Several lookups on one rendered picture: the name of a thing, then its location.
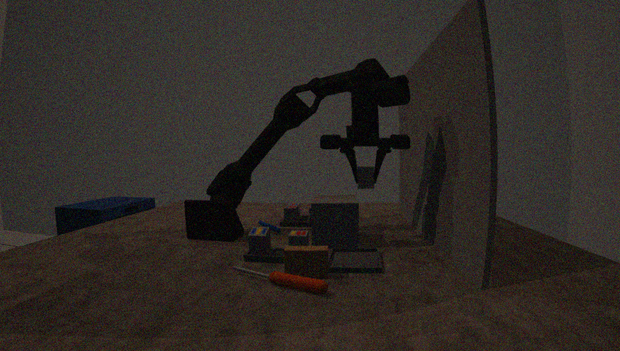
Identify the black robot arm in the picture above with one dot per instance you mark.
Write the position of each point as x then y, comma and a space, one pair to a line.
369, 85

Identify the red-handled screwdriver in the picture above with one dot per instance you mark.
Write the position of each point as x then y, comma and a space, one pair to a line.
302, 283

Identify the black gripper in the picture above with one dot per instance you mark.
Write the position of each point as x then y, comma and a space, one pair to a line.
365, 125

